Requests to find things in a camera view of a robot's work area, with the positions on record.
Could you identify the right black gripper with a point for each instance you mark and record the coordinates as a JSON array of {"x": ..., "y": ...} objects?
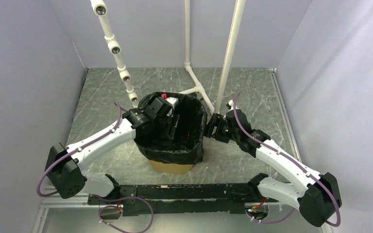
[{"x": 217, "y": 120}]

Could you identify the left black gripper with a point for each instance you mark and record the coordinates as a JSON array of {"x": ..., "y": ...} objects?
[{"x": 169, "y": 132}]

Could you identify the black trash bag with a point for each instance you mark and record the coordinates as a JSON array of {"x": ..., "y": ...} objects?
[{"x": 187, "y": 146}]

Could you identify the yellow plastic trash bin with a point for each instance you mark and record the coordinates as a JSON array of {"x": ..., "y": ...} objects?
[{"x": 170, "y": 168}]

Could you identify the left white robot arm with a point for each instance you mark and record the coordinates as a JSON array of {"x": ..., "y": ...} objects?
[{"x": 66, "y": 167}]

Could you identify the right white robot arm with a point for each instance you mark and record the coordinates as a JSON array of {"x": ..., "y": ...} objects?
[{"x": 316, "y": 196}]

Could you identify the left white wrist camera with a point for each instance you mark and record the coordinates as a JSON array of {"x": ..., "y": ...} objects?
[{"x": 173, "y": 101}]

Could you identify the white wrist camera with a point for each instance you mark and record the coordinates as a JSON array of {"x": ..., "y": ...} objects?
[
  {"x": 231, "y": 105},
  {"x": 173, "y": 101}
]

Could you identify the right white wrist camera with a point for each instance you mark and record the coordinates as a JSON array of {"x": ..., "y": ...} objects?
[{"x": 231, "y": 105}]

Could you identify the aluminium side rail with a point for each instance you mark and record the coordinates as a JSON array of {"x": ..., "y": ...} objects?
[{"x": 291, "y": 136}]

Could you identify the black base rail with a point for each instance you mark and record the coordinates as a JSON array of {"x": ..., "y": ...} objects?
[{"x": 233, "y": 198}]

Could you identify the white PVC pipe frame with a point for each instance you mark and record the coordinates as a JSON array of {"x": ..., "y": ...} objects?
[{"x": 100, "y": 10}]

